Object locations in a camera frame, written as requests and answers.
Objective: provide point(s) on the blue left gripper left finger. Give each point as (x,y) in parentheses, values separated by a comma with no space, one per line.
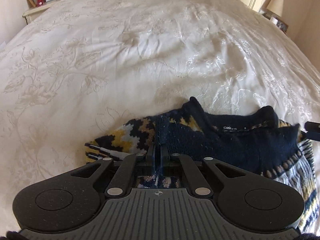
(150,156)

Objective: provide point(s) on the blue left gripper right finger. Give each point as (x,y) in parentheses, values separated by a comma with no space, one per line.
(165,157)

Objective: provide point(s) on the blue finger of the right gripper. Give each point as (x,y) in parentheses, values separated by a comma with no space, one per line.
(312,130)

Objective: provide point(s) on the navy yellow patterned knit sweater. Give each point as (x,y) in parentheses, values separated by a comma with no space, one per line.
(260,143)

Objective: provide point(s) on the framed photo right side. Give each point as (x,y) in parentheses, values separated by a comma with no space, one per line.
(282,26)

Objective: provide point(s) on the cream floral bedspread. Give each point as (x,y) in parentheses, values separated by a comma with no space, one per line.
(86,67)

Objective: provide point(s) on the cream table lamp right side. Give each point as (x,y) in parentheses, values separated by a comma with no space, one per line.
(275,7)

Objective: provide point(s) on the cream bedside table left side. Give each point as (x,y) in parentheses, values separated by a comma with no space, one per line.
(31,14)

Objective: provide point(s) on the wooden picture frame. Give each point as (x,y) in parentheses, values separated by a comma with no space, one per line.
(32,3)

